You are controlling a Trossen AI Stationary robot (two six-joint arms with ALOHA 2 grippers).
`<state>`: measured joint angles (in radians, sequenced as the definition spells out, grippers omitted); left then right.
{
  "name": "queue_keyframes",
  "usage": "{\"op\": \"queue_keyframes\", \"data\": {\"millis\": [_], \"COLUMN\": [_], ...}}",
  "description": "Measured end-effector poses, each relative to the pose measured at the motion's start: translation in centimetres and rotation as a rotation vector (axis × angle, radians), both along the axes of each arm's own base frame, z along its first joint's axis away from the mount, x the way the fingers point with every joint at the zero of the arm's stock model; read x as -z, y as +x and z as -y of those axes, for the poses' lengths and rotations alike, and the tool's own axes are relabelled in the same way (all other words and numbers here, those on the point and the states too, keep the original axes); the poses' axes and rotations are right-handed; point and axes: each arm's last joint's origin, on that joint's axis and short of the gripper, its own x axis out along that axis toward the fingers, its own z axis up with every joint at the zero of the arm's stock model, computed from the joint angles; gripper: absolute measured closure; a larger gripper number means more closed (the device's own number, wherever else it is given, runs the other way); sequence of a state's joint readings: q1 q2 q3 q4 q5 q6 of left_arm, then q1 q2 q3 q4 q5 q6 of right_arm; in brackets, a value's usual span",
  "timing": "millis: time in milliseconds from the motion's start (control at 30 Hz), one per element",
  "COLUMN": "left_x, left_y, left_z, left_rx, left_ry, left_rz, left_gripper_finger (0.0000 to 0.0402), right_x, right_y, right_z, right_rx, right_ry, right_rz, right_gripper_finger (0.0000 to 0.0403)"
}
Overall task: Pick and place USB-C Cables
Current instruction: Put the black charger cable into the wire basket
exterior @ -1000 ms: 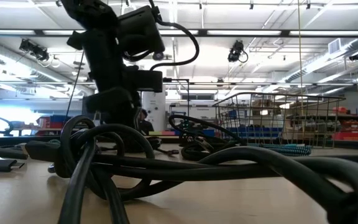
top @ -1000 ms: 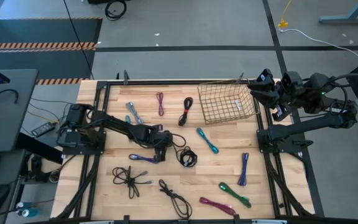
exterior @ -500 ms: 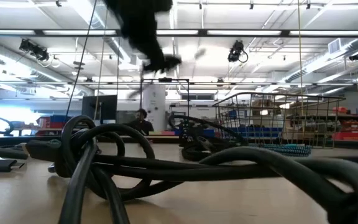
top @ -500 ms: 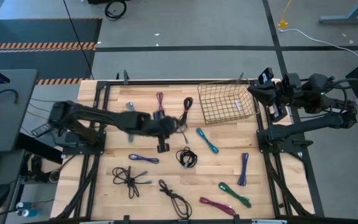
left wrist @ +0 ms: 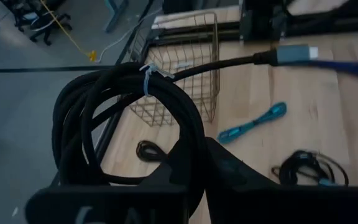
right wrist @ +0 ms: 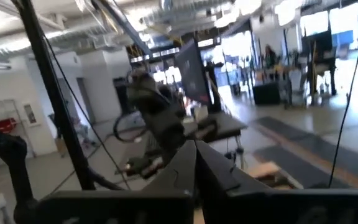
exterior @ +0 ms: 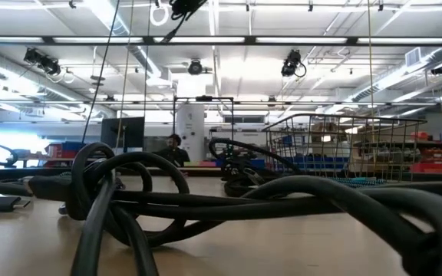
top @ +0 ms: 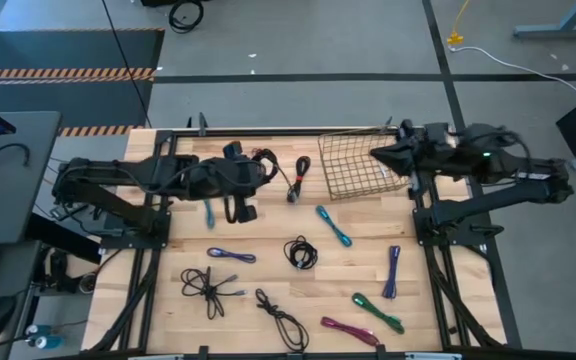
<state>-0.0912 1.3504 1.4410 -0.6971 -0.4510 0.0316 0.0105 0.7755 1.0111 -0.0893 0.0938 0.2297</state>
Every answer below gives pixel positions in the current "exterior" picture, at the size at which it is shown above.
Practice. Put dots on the LED light bar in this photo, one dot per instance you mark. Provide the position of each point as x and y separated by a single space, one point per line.
249 40

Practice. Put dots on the black rig camera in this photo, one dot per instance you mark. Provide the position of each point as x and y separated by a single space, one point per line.
48 67
291 63

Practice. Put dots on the red and blue bins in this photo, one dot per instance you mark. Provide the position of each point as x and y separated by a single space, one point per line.
63 150

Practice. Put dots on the blue storage bins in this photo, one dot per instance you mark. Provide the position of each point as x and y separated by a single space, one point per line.
320 163

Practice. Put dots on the white cylindrical tank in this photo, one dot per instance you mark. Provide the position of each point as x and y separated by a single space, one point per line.
190 126

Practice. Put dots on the red storage bins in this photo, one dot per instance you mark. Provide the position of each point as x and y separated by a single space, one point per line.
436 167

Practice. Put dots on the black computer monitor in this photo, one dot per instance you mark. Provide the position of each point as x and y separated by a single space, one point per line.
123 132

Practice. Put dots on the person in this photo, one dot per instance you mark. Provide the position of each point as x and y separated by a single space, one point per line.
173 153

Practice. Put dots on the small black dome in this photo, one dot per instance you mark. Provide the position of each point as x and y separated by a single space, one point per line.
439 69

